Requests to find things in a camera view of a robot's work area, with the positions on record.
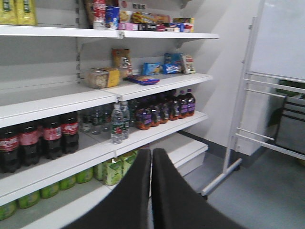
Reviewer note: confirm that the white mobile whiteboard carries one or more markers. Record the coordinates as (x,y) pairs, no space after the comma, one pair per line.
(268,110)

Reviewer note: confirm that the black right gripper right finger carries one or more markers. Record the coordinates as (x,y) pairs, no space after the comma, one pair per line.
(176,205)

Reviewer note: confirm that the white metal shelving unit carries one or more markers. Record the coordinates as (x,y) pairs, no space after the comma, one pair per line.
(35,84)

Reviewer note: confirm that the clear box yellow label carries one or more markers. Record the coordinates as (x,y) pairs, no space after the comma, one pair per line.
(99,78)

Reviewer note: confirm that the blue snack bag flat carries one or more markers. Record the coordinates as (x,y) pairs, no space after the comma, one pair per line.
(143,80)

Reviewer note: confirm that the clear water bottle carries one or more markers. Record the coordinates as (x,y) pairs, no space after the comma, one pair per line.
(116,124)
(126,119)

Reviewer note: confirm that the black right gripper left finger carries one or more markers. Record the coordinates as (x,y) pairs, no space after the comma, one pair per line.
(126,207)

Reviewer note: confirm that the tan cracker bag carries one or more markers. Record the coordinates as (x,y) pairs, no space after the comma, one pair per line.
(121,60)

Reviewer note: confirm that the blue cookie pack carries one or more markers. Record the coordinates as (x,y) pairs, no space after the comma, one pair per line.
(151,68)
(171,68)

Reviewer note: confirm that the purple label plum drink bottle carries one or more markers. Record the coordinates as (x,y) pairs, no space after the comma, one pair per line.
(143,115)
(183,105)
(190,102)

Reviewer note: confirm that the dark cola bottle red label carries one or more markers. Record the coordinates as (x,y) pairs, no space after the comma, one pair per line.
(28,141)
(51,143)
(9,149)

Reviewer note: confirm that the beige snack pouch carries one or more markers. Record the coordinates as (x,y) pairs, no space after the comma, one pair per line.
(188,64)

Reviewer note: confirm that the green tea bottle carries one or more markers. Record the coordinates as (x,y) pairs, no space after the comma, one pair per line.
(50,190)
(8,210)
(29,200)
(84,176)
(67,182)

